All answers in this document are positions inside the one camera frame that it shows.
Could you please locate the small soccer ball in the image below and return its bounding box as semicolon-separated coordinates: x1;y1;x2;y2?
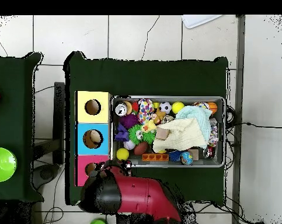
159;101;172;114

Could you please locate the smooth yellow ball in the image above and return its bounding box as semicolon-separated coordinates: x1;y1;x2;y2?
116;148;130;162

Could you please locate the cream waffle cloth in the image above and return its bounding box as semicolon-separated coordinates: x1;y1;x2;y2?
152;117;208;153

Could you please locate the polka dot cloth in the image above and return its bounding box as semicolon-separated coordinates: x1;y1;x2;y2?
137;98;155;124

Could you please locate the black and white can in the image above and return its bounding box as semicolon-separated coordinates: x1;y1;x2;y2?
114;101;128;117

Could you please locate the shallow wire mesh bin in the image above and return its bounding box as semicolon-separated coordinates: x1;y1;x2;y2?
110;94;226;168

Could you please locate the small orange basketball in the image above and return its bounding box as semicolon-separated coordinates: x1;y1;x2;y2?
206;101;218;115

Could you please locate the dark green side table cloth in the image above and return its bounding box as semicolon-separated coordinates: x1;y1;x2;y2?
0;52;44;202

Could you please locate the purple spiky ball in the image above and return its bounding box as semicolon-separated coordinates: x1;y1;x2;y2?
119;113;140;129

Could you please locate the mint waffle cloth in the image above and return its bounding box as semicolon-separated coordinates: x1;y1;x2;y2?
175;105;213;143

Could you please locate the black cable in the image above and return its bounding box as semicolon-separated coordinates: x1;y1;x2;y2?
227;121;282;129

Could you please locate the green spiky toy with eyes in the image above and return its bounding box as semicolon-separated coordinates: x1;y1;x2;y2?
127;124;156;145

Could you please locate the white tray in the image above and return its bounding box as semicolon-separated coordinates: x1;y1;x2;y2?
181;15;223;29

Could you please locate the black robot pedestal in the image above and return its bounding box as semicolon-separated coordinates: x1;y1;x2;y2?
116;213;155;224

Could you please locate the yellow tennis-style ball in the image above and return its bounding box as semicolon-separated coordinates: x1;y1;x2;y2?
171;101;185;114

